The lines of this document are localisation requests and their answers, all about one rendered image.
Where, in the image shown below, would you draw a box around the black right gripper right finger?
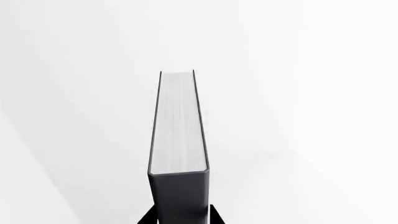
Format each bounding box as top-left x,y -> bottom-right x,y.
208,203 -> 226,224

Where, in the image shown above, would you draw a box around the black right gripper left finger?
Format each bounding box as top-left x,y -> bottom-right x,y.
136,203 -> 160,224

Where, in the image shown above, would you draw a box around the black hardcover book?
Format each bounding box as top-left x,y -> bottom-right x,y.
147,69 -> 210,224

